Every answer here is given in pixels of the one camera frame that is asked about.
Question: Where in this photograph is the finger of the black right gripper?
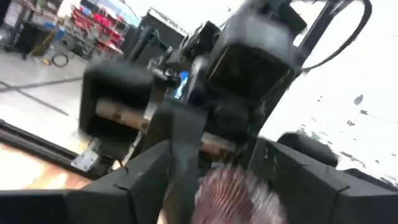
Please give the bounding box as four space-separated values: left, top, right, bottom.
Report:
182 105 208 224
146 105 183 224

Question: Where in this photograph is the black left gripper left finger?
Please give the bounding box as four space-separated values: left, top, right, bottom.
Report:
0 139 172 224

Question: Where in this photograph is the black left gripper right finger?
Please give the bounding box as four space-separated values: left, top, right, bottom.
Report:
248 136 398 224

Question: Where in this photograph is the pink glass vase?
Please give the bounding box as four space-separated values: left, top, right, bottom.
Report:
190 166 289 224

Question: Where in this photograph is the red parts bin shelf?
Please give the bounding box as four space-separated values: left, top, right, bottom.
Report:
70 4 131 57

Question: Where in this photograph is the black floor cart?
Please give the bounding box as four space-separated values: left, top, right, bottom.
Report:
12 21 58 57

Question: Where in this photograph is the black coiled floor cable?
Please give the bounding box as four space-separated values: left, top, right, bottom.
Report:
50 53 70 68

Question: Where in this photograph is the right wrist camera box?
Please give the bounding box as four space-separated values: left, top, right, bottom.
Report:
205 12 298 103

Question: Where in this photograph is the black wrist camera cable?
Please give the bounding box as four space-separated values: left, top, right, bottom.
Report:
301 0 373 74

